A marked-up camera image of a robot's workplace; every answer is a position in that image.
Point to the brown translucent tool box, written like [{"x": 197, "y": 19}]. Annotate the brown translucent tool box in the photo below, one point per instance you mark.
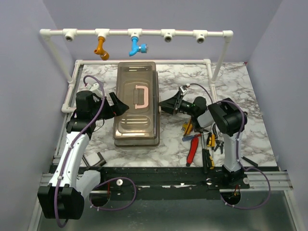
[{"x": 137, "y": 87}]

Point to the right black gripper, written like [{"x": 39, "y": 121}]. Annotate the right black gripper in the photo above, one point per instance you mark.
[{"x": 173, "y": 105}]

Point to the small black hammer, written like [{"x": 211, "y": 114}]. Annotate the small black hammer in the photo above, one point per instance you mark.
[{"x": 249, "y": 161}]

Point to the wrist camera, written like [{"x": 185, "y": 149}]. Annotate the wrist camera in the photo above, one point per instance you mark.
[
  {"x": 184, "y": 89},
  {"x": 95, "y": 88}
]

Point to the orange plastic faucet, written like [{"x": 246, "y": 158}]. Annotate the orange plastic faucet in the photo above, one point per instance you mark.
[{"x": 104, "y": 55}]

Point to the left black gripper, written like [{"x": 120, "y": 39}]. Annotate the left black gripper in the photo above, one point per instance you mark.
[{"x": 118, "y": 109}]

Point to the blue handled screwdriver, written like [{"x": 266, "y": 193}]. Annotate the blue handled screwdriver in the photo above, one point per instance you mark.
[{"x": 190, "y": 137}]

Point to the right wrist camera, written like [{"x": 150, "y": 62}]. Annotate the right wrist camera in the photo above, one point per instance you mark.
[{"x": 184, "y": 89}]

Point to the red utility knife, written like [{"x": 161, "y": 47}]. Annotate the red utility knife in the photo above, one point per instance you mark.
[{"x": 193, "y": 148}]

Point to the black L bracket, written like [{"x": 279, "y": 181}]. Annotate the black L bracket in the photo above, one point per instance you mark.
[{"x": 96, "y": 160}]

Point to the claw hammer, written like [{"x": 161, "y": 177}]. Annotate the claw hammer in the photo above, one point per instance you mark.
[{"x": 203, "y": 133}]

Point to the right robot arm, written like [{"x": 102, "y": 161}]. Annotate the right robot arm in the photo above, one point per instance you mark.
[{"x": 228, "y": 118}]

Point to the yellow black screwdriver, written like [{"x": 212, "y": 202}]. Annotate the yellow black screwdriver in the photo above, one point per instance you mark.
[{"x": 210, "y": 161}]

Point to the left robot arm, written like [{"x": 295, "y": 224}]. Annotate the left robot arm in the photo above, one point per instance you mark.
[{"x": 64, "y": 196}]

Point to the black needle nose pliers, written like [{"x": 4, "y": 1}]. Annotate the black needle nose pliers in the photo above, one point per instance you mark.
[{"x": 219, "y": 145}]

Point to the black metal base rail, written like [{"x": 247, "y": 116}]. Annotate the black metal base rail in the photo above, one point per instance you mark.
[{"x": 164, "y": 183}]

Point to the black long screwdriver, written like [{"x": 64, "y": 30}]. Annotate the black long screwdriver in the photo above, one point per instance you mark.
[{"x": 204, "y": 159}]

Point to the blue plastic faucet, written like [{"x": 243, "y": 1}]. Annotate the blue plastic faucet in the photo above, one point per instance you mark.
[{"x": 136, "y": 48}]

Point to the white PVC pipe frame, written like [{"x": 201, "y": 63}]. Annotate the white PVC pipe frame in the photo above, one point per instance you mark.
[{"x": 168, "y": 34}]

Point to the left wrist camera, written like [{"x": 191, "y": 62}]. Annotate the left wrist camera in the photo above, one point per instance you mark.
[{"x": 95, "y": 88}]

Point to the yellow short screwdriver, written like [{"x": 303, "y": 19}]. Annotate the yellow short screwdriver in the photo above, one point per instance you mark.
[{"x": 210, "y": 142}]

